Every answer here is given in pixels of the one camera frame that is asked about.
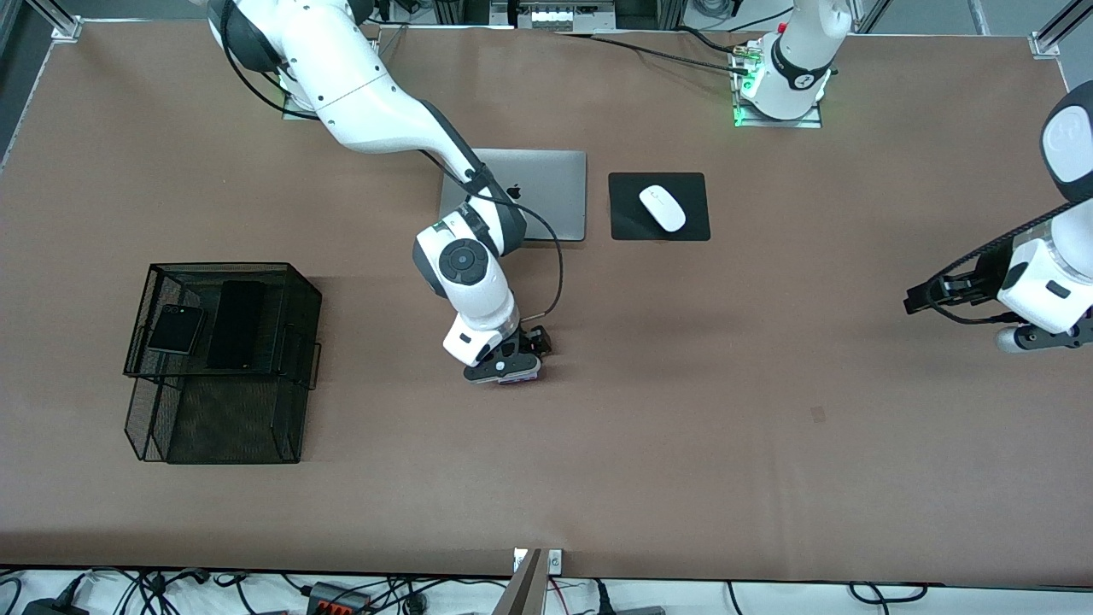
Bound large black smartphone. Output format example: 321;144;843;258
207;280;266;371

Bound small black flip phone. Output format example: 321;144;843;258
147;305;207;355

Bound silver closed laptop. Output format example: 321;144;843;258
440;148;588;243

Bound black mouse pad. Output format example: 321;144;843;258
608;172;712;242

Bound white computer mouse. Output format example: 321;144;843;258
639;184;687;233

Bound brown wooden beam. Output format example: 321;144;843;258
493;548;545;615

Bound black mesh two-tier tray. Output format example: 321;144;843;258
123;262;324;466

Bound black power strip orange switches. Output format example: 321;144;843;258
306;582;374;615

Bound white power strip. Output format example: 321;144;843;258
512;3;592;32

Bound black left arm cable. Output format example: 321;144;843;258
926;198;1093;325

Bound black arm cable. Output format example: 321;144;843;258
218;0;564;324
926;198;1093;325

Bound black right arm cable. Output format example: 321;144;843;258
218;0;564;324

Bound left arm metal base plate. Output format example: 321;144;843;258
733;43;823;129

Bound aluminium frame profile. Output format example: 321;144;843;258
1029;0;1093;59
26;0;84;42

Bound black cable on table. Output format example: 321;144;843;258
555;32;745;76

